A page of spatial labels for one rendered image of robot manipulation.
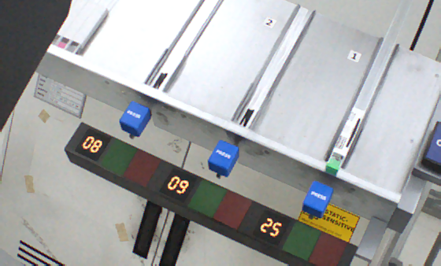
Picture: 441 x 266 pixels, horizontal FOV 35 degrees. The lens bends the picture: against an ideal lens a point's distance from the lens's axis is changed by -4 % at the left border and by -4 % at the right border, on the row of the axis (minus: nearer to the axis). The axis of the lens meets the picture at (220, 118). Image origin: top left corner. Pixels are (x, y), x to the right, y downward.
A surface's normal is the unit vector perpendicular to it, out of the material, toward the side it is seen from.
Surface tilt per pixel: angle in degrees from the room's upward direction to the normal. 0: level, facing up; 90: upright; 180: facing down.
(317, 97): 45
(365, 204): 135
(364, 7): 90
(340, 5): 90
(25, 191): 90
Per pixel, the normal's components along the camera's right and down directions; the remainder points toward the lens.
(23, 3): 0.91, 0.37
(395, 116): -0.04, -0.48
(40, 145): -0.34, 0.22
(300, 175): -0.45, 0.79
